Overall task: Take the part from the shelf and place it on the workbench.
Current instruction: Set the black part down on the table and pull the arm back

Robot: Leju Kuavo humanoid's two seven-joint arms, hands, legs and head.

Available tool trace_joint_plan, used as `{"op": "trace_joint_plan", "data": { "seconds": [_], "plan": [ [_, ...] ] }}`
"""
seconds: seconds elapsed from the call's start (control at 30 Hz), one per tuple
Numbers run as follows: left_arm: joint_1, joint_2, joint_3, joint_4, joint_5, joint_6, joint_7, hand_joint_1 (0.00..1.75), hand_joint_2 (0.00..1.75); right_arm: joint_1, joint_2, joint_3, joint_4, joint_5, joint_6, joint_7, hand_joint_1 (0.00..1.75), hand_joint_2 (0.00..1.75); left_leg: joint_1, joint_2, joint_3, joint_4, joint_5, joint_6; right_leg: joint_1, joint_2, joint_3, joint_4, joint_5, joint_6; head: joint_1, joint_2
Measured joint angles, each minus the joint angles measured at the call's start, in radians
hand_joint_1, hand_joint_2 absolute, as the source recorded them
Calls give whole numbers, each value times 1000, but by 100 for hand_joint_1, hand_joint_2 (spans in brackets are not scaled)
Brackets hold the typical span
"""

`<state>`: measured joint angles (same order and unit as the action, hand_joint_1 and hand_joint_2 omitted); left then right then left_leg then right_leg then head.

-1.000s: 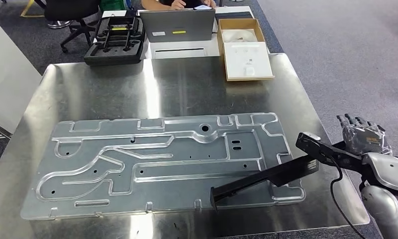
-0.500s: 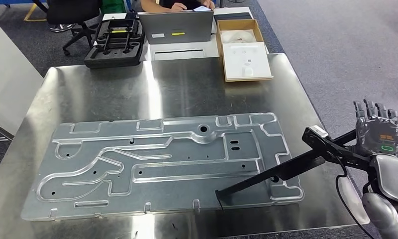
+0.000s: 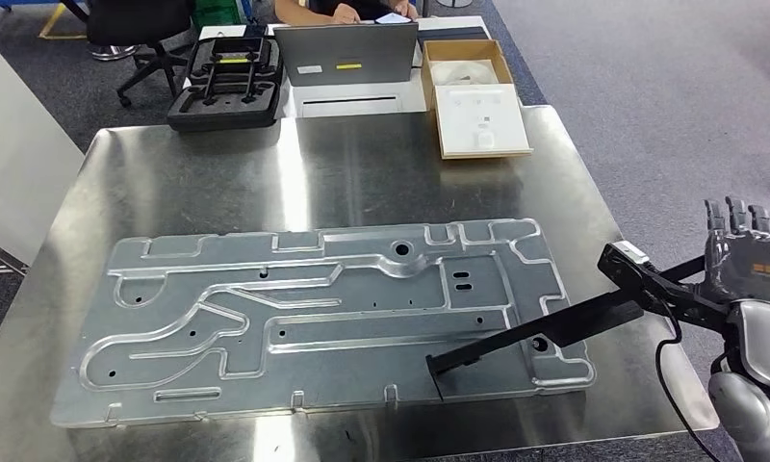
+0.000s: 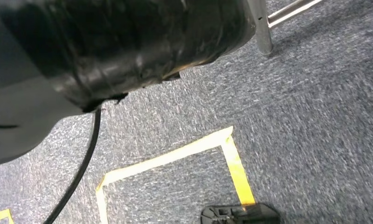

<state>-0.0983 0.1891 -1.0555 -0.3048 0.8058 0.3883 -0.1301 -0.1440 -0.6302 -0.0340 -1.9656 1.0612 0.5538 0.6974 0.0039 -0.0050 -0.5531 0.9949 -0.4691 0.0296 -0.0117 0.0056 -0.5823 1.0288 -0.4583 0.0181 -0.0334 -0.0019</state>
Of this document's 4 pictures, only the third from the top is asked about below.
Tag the steel side table frame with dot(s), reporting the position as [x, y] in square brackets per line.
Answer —
[2, 255]

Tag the long black plastic part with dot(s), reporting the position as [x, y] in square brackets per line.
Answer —
[551, 328]

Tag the person's left hand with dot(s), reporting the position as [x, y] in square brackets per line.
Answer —
[405, 7]

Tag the grey round floor base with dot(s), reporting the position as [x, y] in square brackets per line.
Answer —
[454, 3]

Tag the person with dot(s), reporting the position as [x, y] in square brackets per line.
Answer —
[296, 11]

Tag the person's right hand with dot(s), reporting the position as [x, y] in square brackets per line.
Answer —
[345, 14]

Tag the silver laptop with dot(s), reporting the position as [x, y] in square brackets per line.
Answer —
[359, 51]

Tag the black foam case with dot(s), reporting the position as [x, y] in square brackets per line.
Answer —
[225, 111]

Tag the tan edged white box lid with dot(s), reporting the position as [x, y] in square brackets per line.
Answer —
[480, 121]

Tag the stamped grey metal panel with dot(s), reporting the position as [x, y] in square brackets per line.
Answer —
[359, 363]

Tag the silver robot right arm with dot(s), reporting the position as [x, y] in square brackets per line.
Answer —
[767, 344]

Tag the open brown cardboard box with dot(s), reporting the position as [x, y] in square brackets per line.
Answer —
[461, 50]

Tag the person's right forearm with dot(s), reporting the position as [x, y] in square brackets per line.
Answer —
[302, 13]

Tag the white flat box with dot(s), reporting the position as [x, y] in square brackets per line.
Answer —
[359, 89]

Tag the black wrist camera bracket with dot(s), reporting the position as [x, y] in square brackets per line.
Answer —
[678, 296]

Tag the black flat box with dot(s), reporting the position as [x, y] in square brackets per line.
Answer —
[452, 35]

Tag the stainless steel workbench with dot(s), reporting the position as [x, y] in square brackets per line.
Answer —
[359, 172]

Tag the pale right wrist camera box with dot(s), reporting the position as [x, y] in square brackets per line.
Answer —
[628, 250]

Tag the blue metal cart frame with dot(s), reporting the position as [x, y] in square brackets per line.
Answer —
[15, 4]

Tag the white side panel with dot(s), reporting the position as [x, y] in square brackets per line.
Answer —
[15, 159]

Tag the green plastic crate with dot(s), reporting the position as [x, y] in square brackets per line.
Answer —
[216, 13]

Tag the chrome round floor base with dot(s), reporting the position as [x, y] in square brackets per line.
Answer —
[111, 52]

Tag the black office chair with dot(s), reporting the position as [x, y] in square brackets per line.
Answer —
[136, 19]

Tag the white paper card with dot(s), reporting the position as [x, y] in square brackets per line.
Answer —
[222, 31]

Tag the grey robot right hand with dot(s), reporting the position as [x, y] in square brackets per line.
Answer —
[752, 271]

